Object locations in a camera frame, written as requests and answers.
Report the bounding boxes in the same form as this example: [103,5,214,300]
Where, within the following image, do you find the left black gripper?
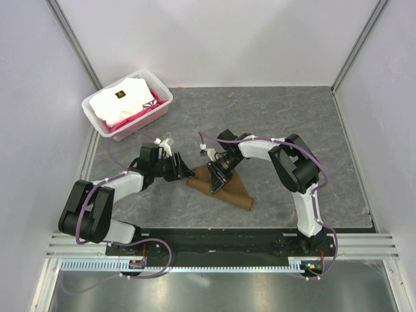
[151,152,194,183]

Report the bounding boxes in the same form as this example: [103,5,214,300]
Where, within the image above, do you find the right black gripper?
[206,154,242,196]

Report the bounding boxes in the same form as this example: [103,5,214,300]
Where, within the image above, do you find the brown cloth napkin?
[187,165,254,211]

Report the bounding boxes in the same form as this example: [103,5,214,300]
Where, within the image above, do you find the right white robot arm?
[207,129,324,256]

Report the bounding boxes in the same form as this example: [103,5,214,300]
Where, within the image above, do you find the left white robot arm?
[58,139,194,255]

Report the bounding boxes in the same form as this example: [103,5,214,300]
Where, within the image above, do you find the pink cloth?
[105,88,166,133]

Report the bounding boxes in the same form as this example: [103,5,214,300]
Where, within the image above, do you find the white plastic basket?
[81,70,173,141]

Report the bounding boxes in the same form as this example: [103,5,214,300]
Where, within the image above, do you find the white folded cloth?
[89,78,154,125]

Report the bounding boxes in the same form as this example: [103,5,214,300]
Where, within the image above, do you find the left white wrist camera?
[154,138,174,157]

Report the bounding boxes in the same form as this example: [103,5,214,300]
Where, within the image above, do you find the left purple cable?
[75,129,162,244]

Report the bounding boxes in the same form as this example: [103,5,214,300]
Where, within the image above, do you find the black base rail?
[105,227,339,261]

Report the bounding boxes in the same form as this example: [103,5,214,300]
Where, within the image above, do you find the grey slotted cable duct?
[60,258,311,274]

